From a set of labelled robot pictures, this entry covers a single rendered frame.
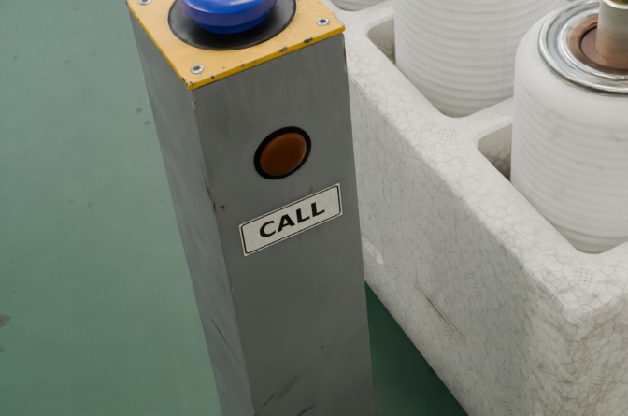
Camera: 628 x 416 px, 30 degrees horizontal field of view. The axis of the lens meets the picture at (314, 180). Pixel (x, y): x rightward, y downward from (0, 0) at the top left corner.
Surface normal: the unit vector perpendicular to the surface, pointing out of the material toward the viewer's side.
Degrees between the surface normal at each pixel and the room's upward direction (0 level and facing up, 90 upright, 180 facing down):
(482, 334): 90
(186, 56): 0
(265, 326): 90
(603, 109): 43
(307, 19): 0
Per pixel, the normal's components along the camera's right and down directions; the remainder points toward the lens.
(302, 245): 0.46, 0.58
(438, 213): -0.88, 0.37
